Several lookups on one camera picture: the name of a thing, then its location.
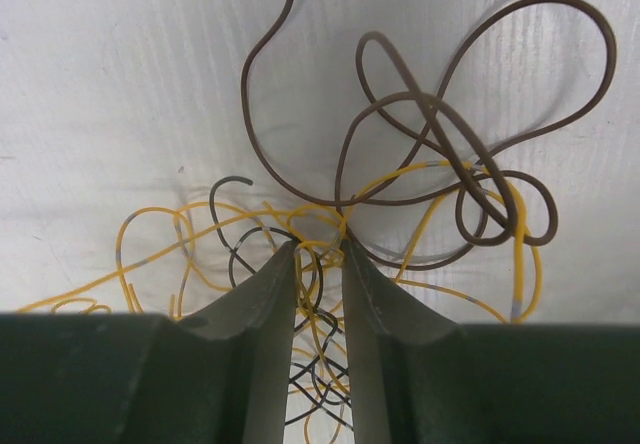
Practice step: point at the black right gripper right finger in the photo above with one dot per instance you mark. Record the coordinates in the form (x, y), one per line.
(419, 377)

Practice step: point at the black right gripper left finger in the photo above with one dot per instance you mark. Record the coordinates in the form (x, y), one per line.
(219, 375)

